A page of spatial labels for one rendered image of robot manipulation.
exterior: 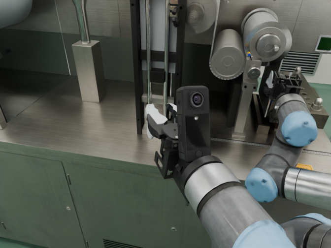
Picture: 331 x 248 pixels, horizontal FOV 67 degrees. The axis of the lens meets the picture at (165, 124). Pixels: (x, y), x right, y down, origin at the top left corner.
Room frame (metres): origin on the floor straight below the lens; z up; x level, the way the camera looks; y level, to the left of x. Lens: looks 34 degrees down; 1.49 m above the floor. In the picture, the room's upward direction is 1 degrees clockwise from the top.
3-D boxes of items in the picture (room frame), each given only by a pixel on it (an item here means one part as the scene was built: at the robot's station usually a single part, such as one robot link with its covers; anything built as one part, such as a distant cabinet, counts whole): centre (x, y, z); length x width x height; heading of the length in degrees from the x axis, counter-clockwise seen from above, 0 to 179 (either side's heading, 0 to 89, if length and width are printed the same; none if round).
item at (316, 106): (0.80, -0.56, 1.05); 0.04 x 0.04 x 0.04
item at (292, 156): (0.52, -0.32, 1.04); 0.11 x 0.08 x 0.11; 140
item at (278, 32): (0.96, -0.36, 1.25); 0.26 x 0.12 x 0.12; 169
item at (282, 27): (0.84, -0.33, 1.25); 0.15 x 0.01 x 0.15; 79
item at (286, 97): (0.61, -0.34, 1.15); 0.08 x 0.05 x 0.08; 79
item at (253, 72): (0.77, -0.29, 1.18); 0.04 x 0.02 x 0.04; 79
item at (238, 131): (0.81, -0.29, 1.05); 0.06 x 0.05 x 0.31; 169
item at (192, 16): (0.81, -0.07, 1.33); 0.06 x 0.03 x 0.03; 169
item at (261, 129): (0.95, -0.42, 0.92); 0.28 x 0.04 x 0.04; 169
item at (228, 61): (0.99, -0.24, 1.17); 0.26 x 0.12 x 0.12; 169
